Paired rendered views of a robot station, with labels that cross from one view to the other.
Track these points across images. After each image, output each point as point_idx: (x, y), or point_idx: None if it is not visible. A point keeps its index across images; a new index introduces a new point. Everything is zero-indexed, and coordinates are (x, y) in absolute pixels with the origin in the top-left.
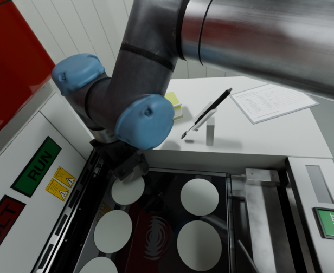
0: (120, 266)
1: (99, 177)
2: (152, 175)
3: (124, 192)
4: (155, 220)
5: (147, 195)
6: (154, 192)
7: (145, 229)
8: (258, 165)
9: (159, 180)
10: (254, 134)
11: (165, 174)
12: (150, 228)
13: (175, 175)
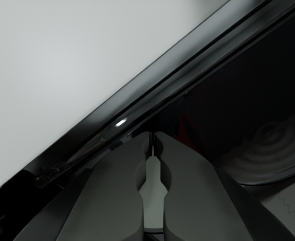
0: None
1: (48, 203)
2: (188, 114)
3: (158, 205)
4: None
5: (229, 168)
6: (241, 147)
7: (286, 217)
8: None
9: (229, 106)
10: None
11: (232, 70)
12: None
13: (285, 34)
